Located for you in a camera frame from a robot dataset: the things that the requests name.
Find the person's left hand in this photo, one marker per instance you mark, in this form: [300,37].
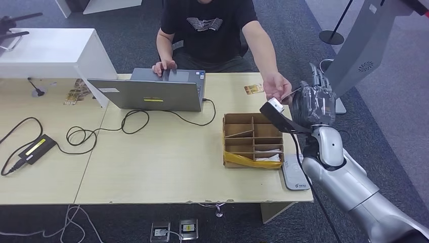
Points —
[277,87]

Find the person's right hand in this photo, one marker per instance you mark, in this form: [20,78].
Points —
[165,65]

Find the tan patterned ID card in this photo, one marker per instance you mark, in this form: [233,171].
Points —
[254,89]

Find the person's right forearm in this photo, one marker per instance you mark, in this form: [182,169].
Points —
[164,47]

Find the person's left forearm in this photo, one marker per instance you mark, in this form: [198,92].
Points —
[263,50]

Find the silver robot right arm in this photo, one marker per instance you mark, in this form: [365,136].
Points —
[352,187]

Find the person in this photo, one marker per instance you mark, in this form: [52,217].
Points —
[207,33]

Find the grey card reader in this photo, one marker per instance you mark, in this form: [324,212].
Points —
[291,177]

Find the grey laptop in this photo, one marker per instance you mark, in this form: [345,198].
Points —
[151,95]

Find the cardboard divider box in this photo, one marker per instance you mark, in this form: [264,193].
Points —
[238,119]

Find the dark shoe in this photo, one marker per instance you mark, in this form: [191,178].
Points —
[324,65]

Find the white paper packet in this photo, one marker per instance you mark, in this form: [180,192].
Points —
[268,157]

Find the white furniture base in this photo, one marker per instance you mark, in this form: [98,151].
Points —
[110,4]

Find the stack of patterned cards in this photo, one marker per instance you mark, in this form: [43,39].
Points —
[76,94]

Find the grey kiosk stand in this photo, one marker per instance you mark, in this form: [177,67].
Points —
[362,43]

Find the white cabinet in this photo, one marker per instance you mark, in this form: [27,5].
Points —
[47,50]

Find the desk leg panel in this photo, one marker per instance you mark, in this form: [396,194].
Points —
[273,211]

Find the small black antenna stand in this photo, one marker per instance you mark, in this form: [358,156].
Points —
[39,92]

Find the small metal desk fitting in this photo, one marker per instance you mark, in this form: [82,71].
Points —
[219,212]

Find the black power adapter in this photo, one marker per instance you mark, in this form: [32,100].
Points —
[37,149]

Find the clear phone holder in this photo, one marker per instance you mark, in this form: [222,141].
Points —
[10,43]

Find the floor socket with yellow label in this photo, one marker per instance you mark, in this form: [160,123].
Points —
[188,228]

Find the floor socket with white plug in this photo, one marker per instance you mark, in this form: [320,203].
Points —
[160,232]

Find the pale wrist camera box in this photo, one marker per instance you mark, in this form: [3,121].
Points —
[276,105]

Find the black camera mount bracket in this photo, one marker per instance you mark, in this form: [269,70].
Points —
[280,120]

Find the black stanchion post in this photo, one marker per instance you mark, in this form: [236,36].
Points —
[331,37]

